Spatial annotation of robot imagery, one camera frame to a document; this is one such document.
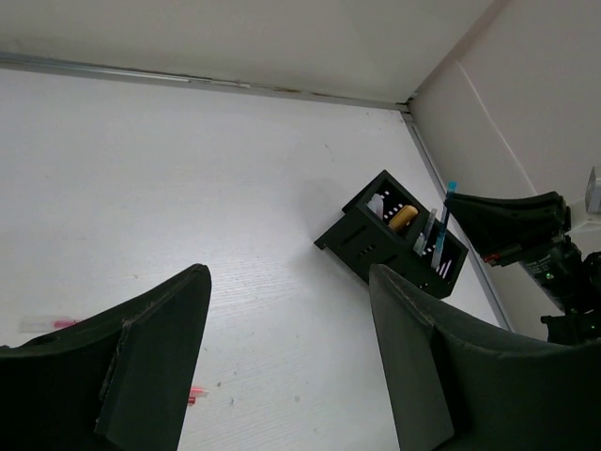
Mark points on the black desk organizer box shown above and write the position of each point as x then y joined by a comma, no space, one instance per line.
361,240

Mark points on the orange highlighter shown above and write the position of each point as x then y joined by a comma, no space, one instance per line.
403,218

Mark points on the pink ink refill pen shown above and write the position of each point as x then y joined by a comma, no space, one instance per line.
45,324

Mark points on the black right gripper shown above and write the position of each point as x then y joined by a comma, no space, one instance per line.
530,232

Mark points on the red gel pen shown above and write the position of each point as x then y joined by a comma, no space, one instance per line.
196,392

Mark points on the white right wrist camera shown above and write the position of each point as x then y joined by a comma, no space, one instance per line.
584,214

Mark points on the aluminium side rail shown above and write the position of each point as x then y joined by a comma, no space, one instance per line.
457,220

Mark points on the purple pink highlighter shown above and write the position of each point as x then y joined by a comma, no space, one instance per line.
376,205

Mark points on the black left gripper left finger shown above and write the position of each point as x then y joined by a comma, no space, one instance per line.
119,380

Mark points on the blue ink refill pen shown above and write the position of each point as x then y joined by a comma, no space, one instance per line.
437,254

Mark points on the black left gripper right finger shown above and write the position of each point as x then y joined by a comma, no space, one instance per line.
456,382

